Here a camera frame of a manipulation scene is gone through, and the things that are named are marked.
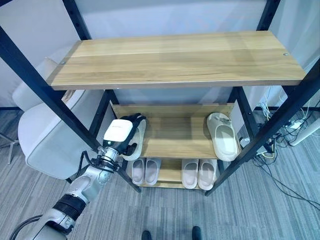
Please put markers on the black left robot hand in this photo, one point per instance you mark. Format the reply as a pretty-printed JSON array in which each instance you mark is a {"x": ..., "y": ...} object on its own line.
[{"x": 119, "y": 130}]

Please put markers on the beige slipper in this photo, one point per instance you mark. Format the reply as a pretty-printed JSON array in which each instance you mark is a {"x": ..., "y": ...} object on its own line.
[
  {"x": 225, "y": 140},
  {"x": 138, "y": 140}
]

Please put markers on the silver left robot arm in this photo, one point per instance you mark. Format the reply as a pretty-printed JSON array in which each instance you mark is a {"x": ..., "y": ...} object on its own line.
[{"x": 82, "y": 185}]

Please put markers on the pale pink slipper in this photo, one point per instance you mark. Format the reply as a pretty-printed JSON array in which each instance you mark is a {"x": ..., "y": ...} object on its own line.
[
  {"x": 138, "y": 172},
  {"x": 152, "y": 171},
  {"x": 206, "y": 175},
  {"x": 189, "y": 175}
]

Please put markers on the wooden shelf board with backboard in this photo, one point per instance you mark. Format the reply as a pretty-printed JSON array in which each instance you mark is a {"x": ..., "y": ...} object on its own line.
[{"x": 175, "y": 132}]

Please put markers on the low wooden shelf board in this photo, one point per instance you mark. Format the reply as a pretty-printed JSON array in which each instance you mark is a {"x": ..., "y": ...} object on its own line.
[{"x": 170, "y": 175}]

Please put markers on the white upholstered chair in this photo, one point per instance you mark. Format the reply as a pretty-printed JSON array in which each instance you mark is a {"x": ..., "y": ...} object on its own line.
[{"x": 47, "y": 140}]

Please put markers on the large wooden shelf board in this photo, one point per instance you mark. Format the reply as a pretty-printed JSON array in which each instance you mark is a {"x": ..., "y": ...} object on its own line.
[{"x": 175, "y": 62}]

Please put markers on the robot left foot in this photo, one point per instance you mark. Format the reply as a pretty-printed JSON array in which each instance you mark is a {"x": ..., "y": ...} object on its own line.
[{"x": 146, "y": 235}]

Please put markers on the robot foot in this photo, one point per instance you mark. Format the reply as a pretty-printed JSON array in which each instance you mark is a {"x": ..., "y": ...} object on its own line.
[
  {"x": 146, "y": 235},
  {"x": 196, "y": 233}
]

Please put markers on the small grey device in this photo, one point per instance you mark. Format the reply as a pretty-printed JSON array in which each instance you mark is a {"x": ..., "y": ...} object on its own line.
[{"x": 244, "y": 140}]

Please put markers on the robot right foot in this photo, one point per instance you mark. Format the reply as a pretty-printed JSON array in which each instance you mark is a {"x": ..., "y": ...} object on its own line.
[{"x": 196, "y": 233}]

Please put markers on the white power strip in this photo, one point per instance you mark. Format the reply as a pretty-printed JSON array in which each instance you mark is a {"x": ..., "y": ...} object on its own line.
[{"x": 295, "y": 124}]

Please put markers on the white table leg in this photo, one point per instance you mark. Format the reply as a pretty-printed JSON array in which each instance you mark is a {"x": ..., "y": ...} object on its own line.
[{"x": 308, "y": 125}]

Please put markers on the black metal rack frame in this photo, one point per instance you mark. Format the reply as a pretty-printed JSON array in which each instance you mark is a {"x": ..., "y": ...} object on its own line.
[{"x": 50, "y": 95}]

